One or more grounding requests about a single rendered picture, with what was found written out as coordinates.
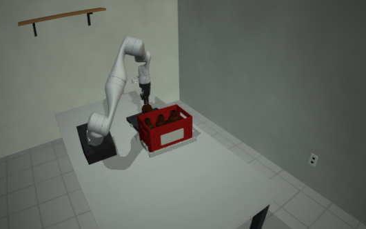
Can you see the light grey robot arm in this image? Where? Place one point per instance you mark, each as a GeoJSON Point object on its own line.
{"type": "Point", "coordinates": [114, 87]}

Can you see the red crate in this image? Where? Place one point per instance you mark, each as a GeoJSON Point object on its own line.
{"type": "Point", "coordinates": [169, 134]}

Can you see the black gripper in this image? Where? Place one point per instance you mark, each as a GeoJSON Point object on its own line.
{"type": "Point", "coordinates": [145, 92]}

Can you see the brown glass bottle with cream label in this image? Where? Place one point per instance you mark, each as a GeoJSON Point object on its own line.
{"type": "Point", "coordinates": [146, 108]}

